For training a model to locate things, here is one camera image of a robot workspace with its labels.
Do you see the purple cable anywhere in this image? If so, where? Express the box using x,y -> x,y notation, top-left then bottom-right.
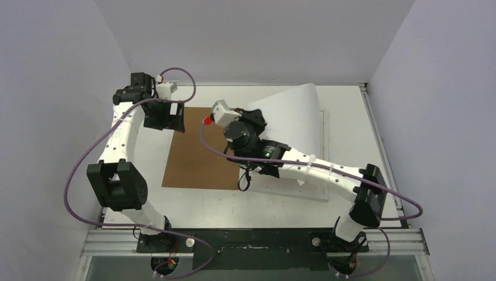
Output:
199,123 -> 424,280
63,67 -> 215,280

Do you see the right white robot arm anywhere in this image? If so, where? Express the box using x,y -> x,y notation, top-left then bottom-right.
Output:
210,106 -> 387,251

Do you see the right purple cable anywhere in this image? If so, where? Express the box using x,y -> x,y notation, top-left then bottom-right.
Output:
199,123 -> 424,280

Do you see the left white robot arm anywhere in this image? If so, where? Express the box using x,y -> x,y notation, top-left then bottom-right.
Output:
87,73 -> 185,252

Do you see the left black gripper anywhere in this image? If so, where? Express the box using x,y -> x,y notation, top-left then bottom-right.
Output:
145,98 -> 184,133

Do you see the brown backing board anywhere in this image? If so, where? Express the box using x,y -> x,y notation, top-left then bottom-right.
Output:
161,107 -> 239,190

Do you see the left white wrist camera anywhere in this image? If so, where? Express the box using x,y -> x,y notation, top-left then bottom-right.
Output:
155,75 -> 178,100

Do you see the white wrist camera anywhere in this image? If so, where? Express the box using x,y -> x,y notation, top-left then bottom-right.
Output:
155,75 -> 178,100
203,100 -> 242,128

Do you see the sunset landscape photo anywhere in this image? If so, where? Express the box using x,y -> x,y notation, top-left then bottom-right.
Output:
245,83 -> 324,159

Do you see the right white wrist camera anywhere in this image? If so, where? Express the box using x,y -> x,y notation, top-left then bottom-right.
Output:
203,100 -> 242,128

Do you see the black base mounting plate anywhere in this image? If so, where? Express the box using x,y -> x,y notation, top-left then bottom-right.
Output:
136,228 -> 369,271

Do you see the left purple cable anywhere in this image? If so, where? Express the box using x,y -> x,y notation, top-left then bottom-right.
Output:
63,67 -> 215,280

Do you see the white picture frame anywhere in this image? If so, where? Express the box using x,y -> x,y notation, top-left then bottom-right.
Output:
249,109 -> 329,202

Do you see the aluminium front rail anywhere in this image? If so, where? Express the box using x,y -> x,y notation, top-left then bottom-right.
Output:
81,228 -> 430,257

